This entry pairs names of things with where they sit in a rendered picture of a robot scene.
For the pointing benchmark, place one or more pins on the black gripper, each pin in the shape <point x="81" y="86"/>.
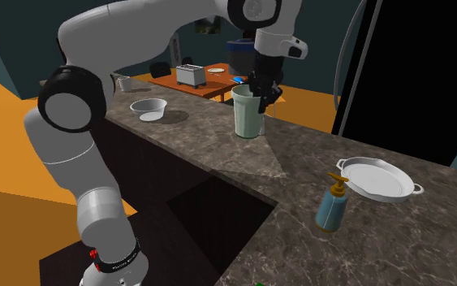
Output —
<point x="267" y="67"/>

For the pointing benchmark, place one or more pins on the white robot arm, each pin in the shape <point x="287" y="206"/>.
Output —
<point x="93" y="35"/>

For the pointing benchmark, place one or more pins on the pale green ribbed cup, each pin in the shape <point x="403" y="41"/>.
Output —
<point x="247" y="115"/>

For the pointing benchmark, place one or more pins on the orange dining table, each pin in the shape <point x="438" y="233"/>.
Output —
<point x="212" y="81"/>

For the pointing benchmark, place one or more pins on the black chair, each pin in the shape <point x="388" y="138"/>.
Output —
<point x="160" y="69"/>

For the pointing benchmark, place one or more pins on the white bowl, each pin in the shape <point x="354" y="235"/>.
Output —
<point x="149" y="107"/>

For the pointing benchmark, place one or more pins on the blue soap dispenser gold pump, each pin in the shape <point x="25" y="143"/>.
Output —
<point x="331" y="208"/>

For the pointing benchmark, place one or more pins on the white mug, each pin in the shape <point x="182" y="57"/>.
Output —
<point x="124" y="83"/>

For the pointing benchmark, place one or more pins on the dark robot stand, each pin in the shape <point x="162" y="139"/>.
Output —
<point x="164" y="253"/>

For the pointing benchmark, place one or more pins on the dark framed wall picture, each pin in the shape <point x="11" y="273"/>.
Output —
<point x="207" y="24"/>

